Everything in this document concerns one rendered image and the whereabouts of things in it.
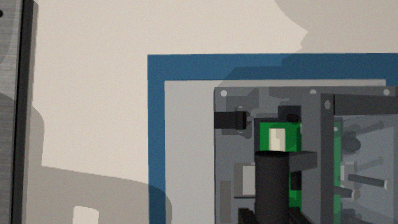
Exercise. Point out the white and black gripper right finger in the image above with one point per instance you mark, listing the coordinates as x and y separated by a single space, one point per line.
296 217

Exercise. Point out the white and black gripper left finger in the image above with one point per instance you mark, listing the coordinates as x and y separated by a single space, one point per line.
245 216

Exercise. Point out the green circuit board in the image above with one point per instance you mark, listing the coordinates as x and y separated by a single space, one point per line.
284 136

